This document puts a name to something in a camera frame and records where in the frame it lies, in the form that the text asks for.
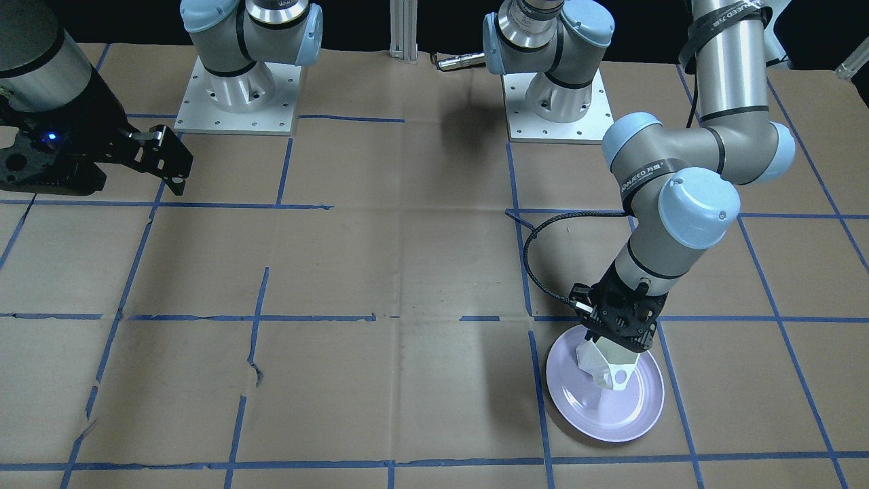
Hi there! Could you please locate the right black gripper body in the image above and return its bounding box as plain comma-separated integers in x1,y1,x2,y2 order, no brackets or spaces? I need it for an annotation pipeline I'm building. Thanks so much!
1,69,193,197

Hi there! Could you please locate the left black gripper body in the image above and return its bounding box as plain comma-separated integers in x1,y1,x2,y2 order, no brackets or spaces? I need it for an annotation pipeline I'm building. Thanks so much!
569,264,667,353

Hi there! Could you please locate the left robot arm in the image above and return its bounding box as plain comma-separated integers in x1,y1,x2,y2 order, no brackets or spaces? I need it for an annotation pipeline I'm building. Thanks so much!
482,1,795,353

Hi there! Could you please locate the lilac plate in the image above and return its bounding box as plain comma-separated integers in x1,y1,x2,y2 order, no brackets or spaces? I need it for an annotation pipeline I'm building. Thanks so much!
545,325,665,442

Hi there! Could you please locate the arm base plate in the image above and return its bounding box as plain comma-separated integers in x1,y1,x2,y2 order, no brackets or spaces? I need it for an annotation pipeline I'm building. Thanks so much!
502,71,614,145
174,59,304,137

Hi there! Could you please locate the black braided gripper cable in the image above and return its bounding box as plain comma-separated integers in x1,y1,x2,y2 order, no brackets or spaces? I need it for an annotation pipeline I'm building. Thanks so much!
523,211,629,313

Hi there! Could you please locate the aluminium frame post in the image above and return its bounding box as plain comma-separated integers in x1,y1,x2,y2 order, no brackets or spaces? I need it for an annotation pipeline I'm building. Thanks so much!
388,0,418,64

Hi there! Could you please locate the silver cable connector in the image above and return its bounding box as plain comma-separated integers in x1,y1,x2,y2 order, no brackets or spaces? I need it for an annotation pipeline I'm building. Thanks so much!
430,52,486,72

